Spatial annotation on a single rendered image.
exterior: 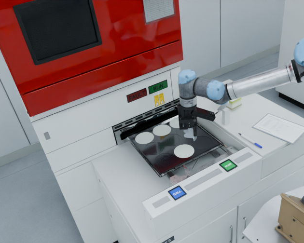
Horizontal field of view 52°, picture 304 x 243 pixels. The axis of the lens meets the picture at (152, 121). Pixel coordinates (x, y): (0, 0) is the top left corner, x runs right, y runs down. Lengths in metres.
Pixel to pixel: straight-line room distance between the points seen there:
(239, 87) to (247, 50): 2.94
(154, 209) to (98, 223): 0.88
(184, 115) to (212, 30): 2.47
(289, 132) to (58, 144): 1.11
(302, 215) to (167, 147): 0.70
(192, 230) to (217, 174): 0.27
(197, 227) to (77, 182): 0.72
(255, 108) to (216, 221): 0.62
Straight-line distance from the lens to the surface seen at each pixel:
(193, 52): 3.71
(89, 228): 2.09
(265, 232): 1.37
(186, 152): 1.55
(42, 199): 2.87
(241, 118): 1.65
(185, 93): 1.32
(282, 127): 1.61
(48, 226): 2.65
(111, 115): 1.64
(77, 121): 1.59
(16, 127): 3.24
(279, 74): 1.34
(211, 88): 1.26
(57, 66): 1.40
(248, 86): 1.35
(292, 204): 1.21
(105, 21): 1.41
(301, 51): 1.19
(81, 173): 1.77
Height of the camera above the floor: 1.93
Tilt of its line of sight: 35 degrees down
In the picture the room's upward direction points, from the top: 9 degrees counter-clockwise
